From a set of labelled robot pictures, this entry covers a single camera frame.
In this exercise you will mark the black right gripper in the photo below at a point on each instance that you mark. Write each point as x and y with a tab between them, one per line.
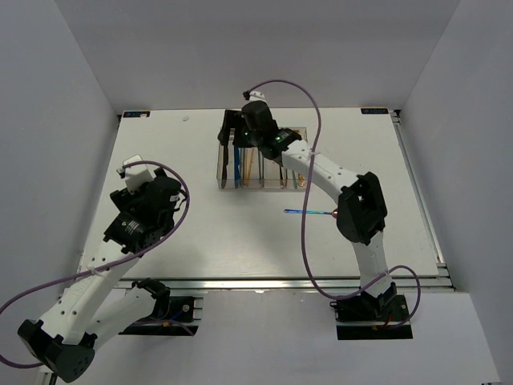
232	120

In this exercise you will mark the clear container far left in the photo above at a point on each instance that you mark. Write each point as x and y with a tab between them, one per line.
230	180

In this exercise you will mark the iridescent rainbow spoon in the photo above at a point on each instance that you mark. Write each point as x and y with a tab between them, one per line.
333	213

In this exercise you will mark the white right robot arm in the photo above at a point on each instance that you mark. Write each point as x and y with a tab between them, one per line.
361	209

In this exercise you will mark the black spoon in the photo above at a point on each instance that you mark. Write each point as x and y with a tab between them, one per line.
283	179

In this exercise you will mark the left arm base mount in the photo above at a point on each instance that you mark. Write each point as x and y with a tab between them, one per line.
173	315

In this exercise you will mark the right table corner label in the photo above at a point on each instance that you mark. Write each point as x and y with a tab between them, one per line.
374	111

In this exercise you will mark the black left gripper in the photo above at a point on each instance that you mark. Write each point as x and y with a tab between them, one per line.
127	200

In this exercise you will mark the grey metal chopstick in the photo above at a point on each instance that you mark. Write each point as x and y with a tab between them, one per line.
242	165
260	168

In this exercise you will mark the left table corner label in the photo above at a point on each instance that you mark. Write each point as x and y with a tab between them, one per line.
136	114

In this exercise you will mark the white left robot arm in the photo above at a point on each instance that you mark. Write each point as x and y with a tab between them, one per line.
66	337

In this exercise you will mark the blue knife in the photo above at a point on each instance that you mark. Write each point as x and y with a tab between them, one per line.
236	156

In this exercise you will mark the gold fork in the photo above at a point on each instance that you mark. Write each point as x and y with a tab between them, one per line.
302	180

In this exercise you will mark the wooden chopstick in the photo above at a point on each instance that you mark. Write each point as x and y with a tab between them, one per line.
248	159
250	162

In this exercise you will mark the black iridescent knife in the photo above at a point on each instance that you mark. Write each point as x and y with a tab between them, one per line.
224	166

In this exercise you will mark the table corner label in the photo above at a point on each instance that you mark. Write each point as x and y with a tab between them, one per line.
136	114
374	111

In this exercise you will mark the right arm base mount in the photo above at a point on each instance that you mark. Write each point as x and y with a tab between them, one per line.
355	323

